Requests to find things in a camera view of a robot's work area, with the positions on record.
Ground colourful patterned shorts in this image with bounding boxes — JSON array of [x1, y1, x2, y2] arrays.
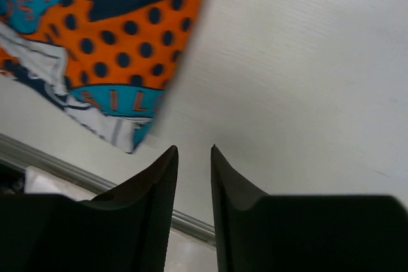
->
[[1, 0, 201, 154]]

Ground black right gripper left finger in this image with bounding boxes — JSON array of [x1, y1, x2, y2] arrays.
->
[[1, 146, 179, 271]]

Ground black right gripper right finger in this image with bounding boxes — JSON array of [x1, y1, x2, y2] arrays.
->
[[210, 147, 407, 271]]

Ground aluminium front table rail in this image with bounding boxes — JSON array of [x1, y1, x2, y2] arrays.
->
[[1, 134, 215, 246]]

